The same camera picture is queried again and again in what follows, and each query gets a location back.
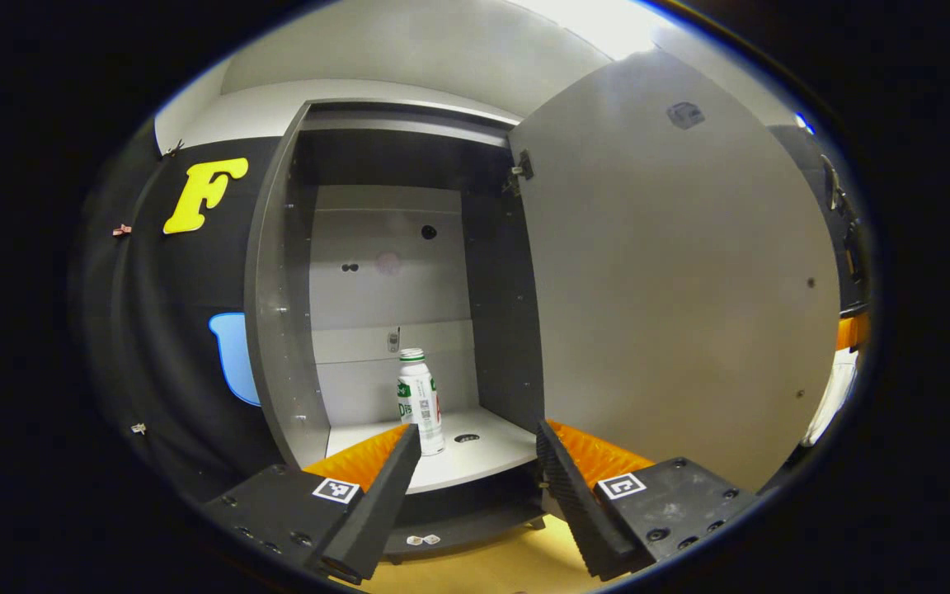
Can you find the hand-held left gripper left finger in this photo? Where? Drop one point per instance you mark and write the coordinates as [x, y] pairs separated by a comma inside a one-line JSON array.
[[384, 503]]

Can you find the grey cabinet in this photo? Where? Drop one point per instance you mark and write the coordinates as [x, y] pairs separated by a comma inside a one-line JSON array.
[[392, 247]]

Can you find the long ceiling light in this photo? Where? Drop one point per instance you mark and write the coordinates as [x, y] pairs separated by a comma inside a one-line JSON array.
[[599, 25]]

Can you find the white bottle green cap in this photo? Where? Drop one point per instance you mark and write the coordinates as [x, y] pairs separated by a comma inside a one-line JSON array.
[[419, 404]]

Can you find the metal door hinge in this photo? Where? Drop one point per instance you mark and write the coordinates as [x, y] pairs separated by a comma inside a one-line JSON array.
[[521, 169]]

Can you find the black binder clip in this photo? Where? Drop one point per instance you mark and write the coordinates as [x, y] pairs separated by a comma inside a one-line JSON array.
[[173, 149]]

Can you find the beige cabinet door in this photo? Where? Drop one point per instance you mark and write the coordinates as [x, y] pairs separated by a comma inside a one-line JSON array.
[[673, 289]]

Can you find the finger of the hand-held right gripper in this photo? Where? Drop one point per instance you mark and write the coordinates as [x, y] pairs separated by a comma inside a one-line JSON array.
[[853, 332]]

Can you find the black backdrop cloth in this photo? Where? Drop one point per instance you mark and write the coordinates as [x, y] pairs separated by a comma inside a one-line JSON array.
[[178, 346]]

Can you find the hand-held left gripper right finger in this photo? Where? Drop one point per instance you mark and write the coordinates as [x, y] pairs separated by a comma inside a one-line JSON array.
[[574, 503]]

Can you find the pink clip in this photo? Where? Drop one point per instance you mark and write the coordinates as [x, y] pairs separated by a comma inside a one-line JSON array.
[[121, 230]]

